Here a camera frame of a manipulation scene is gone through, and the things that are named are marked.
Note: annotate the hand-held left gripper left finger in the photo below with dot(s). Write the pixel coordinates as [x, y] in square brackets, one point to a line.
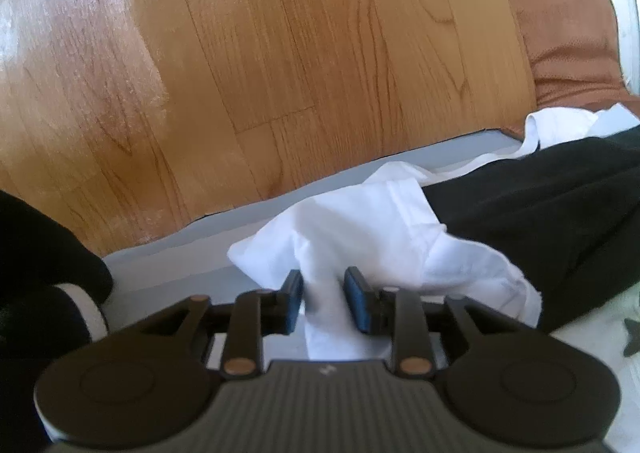
[293, 302]

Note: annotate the white printed blanket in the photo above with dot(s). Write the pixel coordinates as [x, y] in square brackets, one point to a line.
[595, 373]

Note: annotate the brown floor mat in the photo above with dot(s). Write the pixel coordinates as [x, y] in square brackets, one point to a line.
[565, 28]

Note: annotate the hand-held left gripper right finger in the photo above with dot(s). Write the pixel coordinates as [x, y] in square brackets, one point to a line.
[358, 304]

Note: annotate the dark cloth with white cuff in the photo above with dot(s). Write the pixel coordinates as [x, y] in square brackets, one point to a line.
[35, 273]

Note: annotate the black garment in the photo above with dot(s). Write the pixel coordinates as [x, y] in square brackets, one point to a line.
[540, 213]

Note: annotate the grey mat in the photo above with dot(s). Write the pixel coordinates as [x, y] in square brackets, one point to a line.
[200, 253]

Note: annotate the white garment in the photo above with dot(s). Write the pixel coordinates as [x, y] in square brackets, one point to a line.
[380, 238]

